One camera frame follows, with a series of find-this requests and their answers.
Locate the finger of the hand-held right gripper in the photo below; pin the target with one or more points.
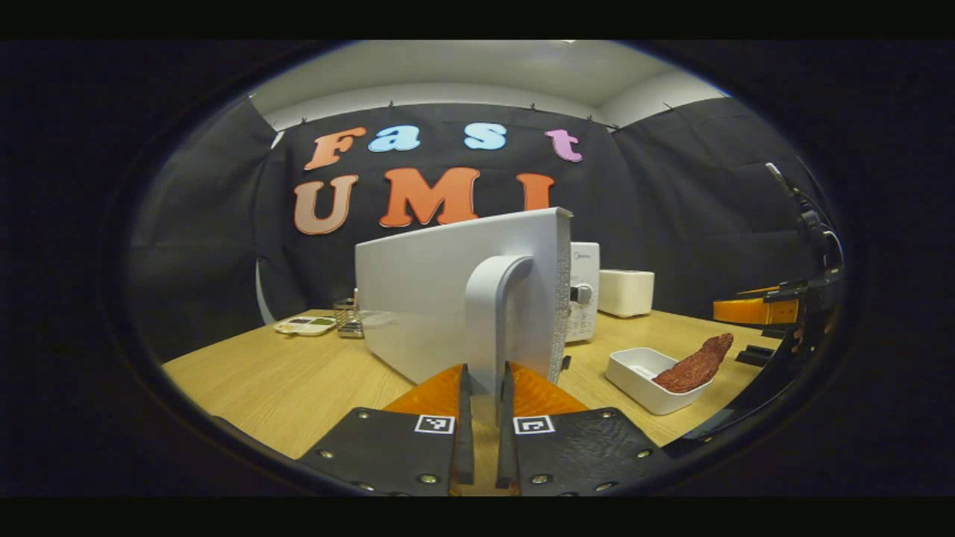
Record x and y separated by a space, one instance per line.
746 311

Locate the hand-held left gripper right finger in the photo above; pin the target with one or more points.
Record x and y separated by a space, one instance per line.
506 432

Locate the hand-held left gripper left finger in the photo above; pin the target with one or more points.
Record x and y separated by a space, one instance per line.
465 432

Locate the brown meat slice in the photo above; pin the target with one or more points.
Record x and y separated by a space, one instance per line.
697 365

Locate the white microwave oven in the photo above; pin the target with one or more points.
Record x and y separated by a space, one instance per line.
418 298

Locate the black table stand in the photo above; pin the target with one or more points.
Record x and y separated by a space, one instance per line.
755 355

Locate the white toaster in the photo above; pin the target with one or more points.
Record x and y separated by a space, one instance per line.
625 293

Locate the white rectangular tray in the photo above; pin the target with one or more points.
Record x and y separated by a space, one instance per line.
634 373

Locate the black backdrop cloth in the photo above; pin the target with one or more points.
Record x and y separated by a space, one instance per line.
671 194

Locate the small metal mesh holder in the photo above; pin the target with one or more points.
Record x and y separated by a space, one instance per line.
348 319

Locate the white divided seasoning plate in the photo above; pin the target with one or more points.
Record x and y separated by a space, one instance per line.
304 325

